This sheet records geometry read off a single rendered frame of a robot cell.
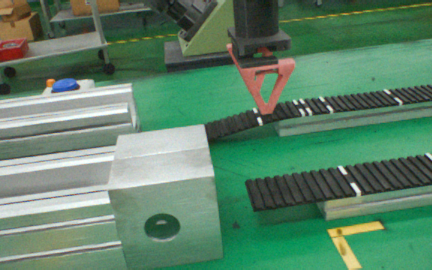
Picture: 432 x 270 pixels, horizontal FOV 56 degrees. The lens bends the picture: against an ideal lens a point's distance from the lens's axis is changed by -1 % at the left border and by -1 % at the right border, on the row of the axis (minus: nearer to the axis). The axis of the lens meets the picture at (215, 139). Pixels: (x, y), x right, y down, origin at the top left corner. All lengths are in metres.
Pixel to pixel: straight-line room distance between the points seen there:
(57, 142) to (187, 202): 0.25
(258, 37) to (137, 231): 0.28
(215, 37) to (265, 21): 0.49
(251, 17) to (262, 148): 0.17
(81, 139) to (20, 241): 0.19
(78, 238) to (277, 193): 0.19
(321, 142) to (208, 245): 0.26
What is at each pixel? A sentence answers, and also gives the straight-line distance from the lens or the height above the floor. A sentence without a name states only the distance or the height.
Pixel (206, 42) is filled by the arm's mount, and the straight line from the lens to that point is 1.00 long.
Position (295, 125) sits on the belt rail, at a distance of 0.60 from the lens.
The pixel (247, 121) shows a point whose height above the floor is 0.81.
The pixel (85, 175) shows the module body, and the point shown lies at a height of 0.85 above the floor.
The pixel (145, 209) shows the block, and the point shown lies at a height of 0.85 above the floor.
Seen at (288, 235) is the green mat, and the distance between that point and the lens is 0.42.
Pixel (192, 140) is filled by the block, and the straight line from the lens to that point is 0.40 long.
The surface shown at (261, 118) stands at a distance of 0.58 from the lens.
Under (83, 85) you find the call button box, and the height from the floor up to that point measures 0.84.
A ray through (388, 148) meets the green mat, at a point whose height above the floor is 0.78.
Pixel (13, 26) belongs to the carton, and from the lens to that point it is 5.57.
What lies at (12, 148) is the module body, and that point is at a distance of 0.57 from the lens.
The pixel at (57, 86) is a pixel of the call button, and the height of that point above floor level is 0.85.
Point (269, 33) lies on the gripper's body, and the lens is 0.53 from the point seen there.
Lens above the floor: 1.06
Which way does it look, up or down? 28 degrees down
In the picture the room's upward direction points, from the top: 6 degrees counter-clockwise
